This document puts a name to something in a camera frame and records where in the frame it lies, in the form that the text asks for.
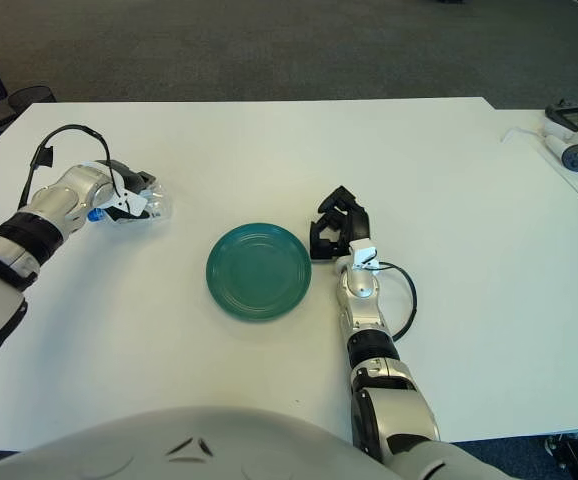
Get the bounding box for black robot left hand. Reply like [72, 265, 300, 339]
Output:
[104, 159, 158, 224]

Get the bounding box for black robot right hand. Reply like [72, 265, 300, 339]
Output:
[308, 184, 373, 262]

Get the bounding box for clear plastic cup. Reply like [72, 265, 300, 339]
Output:
[87, 179, 175, 226]

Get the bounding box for green round plate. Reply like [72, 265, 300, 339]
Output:
[205, 222, 313, 322]

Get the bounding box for grey robot torso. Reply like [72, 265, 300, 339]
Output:
[0, 405, 515, 480]

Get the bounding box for black table leg caster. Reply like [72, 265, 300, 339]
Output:
[543, 432, 578, 480]

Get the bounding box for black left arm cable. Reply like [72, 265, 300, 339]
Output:
[18, 124, 135, 211]

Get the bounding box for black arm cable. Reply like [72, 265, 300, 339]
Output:
[18, 124, 135, 211]
[376, 260, 419, 344]

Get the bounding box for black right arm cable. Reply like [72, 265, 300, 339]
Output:
[376, 260, 419, 344]

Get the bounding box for thin white cable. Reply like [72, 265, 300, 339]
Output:
[501, 125, 545, 144]

